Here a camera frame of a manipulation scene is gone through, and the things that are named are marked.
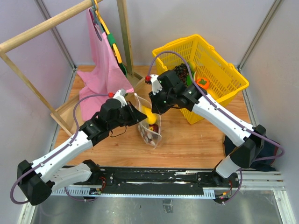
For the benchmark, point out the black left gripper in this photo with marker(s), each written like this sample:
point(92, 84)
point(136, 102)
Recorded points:
point(136, 116)

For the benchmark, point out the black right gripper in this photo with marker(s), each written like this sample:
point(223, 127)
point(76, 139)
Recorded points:
point(156, 108)

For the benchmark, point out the clear polka dot zip bag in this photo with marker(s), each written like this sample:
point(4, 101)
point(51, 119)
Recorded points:
point(149, 137)

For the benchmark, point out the dark brown toy chestnut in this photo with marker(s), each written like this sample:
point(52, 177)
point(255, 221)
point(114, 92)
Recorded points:
point(154, 128)

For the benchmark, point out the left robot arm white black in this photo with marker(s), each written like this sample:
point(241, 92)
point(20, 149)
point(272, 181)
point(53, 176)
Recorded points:
point(38, 179)

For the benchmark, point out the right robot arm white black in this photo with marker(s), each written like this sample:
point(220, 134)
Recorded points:
point(248, 140)

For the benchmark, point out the toy watermelon slice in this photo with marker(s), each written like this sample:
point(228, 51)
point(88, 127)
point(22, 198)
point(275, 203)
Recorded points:
point(188, 80)

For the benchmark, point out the black toy grapes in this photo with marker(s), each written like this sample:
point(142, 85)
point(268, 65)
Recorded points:
point(182, 72)

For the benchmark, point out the orange toy persimmon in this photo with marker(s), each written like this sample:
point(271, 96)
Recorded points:
point(203, 83)

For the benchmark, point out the yellow green toy mango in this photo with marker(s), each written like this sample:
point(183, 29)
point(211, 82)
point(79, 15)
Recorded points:
point(192, 66)

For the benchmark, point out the pink t-shirt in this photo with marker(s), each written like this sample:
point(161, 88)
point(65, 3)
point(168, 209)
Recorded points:
point(107, 76)

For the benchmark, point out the yellow plastic basket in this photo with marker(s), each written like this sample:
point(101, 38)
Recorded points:
point(225, 80)

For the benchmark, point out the wooden clothes rack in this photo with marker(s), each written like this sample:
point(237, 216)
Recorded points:
point(52, 22)

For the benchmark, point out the yellow clothes hanger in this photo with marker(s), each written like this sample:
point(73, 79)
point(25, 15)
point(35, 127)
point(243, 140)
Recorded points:
point(111, 40)

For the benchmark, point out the green t-shirt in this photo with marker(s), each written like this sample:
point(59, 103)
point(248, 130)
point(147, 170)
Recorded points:
point(117, 72)

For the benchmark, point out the grey clothes hanger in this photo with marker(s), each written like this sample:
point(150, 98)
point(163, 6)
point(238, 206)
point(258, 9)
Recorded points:
point(94, 14)

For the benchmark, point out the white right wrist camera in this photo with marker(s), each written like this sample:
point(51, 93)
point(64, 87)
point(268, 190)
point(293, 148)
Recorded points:
point(152, 79)

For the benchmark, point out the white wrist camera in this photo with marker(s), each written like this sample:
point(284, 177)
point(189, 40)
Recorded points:
point(152, 79)
point(120, 96)

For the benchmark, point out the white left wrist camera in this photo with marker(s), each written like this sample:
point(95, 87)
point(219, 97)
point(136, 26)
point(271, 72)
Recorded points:
point(120, 96)

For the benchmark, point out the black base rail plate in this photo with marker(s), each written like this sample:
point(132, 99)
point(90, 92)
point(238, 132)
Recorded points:
point(159, 181)

